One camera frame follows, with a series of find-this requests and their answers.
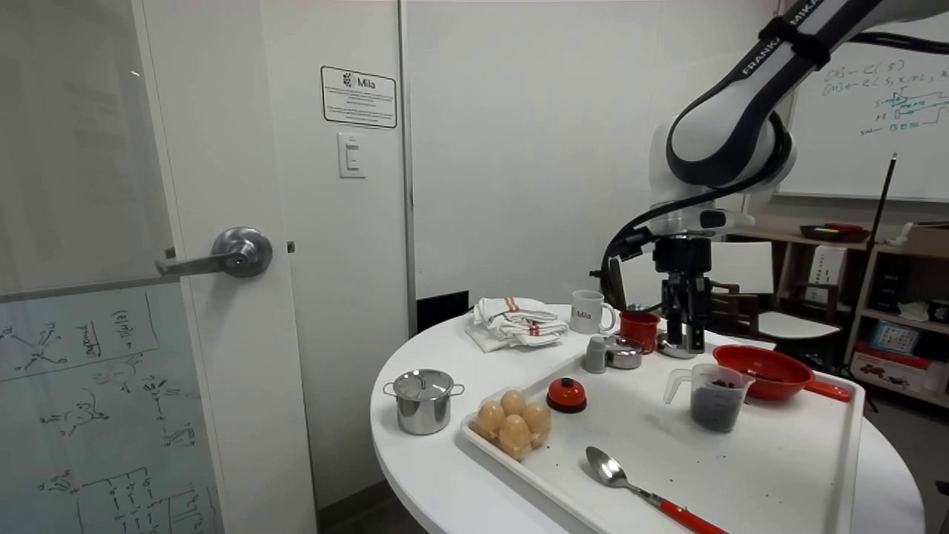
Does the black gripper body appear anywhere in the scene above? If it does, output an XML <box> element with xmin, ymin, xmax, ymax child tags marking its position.
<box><xmin>654</xmin><ymin>233</ymin><xmax>718</xmax><ymax>292</ymax></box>

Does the red bowl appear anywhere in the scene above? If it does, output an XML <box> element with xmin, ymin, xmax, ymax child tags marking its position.
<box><xmin>712</xmin><ymin>344</ymin><xmax>817</xmax><ymax>403</ymax></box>

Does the red mug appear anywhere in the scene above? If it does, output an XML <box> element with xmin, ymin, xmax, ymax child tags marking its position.
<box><xmin>617</xmin><ymin>310</ymin><xmax>669</xmax><ymax>357</ymax></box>

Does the white backed black chair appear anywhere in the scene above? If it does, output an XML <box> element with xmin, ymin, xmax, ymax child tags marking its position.
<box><xmin>710</xmin><ymin>239</ymin><xmax>780</xmax><ymax>336</ymax></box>

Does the small steel dish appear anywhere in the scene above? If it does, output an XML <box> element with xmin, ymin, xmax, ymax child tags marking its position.
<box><xmin>605</xmin><ymin>338</ymin><xmax>645</xmax><ymax>375</ymax></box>

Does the white mug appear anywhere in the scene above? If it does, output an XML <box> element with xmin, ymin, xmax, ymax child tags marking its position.
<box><xmin>568</xmin><ymin>289</ymin><xmax>620</xmax><ymax>338</ymax></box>

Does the orange call bell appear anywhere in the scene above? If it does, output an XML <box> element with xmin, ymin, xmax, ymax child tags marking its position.
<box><xmin>544</xmin><ymin>378</ymin><xmax>590</xmax><ymax>417</ymax></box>

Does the white tray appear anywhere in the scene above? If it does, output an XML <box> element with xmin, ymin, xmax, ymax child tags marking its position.
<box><xmin>454</xmin><ymin>317</ymin><xmax>869</xmax><ymax>534</ymax></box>

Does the flat red item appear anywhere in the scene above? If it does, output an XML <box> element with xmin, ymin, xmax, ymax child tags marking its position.
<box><xmin>798</xmin><ymin>224</ymin><xmax>869</xmax><ymax>247</ymax></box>

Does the white cloth with red stripes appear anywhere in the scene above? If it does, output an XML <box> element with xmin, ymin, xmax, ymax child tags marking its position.
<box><xmin>467</xmin><ymin>293</ymin><xmax>572</xmax><ymax>357</ymax></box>

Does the red and white box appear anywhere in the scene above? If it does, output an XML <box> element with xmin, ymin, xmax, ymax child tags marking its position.
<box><xmin>851</xmin><ymin>338</ymin><xmax>949</xmax><ymax>402</ymax></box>

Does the black pole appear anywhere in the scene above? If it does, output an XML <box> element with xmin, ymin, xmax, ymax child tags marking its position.
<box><xmin>839</xmin><ymin>154</ymin><xmax>901</xmax><ymax>378</ymax></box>

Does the black box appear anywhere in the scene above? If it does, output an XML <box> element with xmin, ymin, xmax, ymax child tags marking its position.
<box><xmin>414</xmin><ymin>286</ymin><xmax>474</xmax><ymax>336</ymax></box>

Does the wooden shelf unit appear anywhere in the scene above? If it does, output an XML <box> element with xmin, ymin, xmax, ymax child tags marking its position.
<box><xmin>724</xmin><ymin>219</ymin><xmax>949</xmax><ymax>411</ymax></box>

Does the steel pot with lid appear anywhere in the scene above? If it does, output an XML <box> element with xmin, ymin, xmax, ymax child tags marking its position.
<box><xmin>384</xmin><ymin>369</ymin><xmax>468</xmax><ymax>440</ymax></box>

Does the white door with glass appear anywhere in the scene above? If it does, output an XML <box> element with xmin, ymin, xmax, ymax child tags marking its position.
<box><xmin>0</xmin><ymin>0</ymin><xmax>322</xmax><ymax>534</ymax></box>

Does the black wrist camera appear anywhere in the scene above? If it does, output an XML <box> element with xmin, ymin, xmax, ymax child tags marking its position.
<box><xmin>590</xmin><ymin>225</ymin><xmax>658</xmax><ymax>301</ymax></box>

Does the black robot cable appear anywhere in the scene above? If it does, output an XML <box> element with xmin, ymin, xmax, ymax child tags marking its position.
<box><xmin>596</xmin><ymin>26</ymin><xmax>949</xmax><ymax>311</ymax></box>

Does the steel spoon with red handle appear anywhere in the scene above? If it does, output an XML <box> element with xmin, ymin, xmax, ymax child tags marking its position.
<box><xmin>583</xmin><ymin>445</ymin><xmax>729</xmax><ymax>534</ymax></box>

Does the white light switch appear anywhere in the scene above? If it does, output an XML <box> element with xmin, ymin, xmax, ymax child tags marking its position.
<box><xmin>335</xmin><ymin>133</ymin><xmax>369</xmax><ymax>182</ymax></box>

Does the white wall notice sign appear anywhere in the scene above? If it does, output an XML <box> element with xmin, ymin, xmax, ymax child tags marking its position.
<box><xmin>319</xmin><ymin>62</ymin><xmax>402</xmax><ymax>133</ymax></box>

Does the silver door lever handle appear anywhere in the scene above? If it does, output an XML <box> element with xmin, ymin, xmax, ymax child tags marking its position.
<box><xmin>154</xmin><ymin>225</ymin><xmax>277</xmax><ymax>283</ymax></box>

